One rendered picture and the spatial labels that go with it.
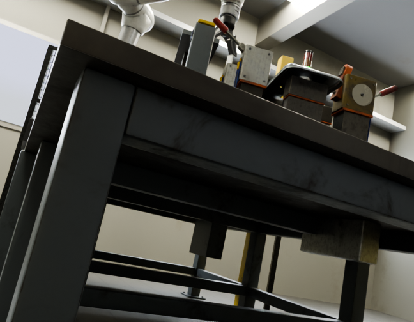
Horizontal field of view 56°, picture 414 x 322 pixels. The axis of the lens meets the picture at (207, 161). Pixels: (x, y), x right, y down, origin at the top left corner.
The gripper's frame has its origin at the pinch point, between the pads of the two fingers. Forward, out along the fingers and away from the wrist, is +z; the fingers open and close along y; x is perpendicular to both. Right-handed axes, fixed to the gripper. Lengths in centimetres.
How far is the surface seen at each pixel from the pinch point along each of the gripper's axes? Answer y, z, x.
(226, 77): -16.8, 19.1, -20.4
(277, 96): -8.3, 24.2, -38.2
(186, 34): -33.6, 9.4, -12.0
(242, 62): -33, 24, -39
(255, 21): 257, -219, 182
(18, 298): -92, 91, -58
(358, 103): -4, 27, -65
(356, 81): -5, 20, -64
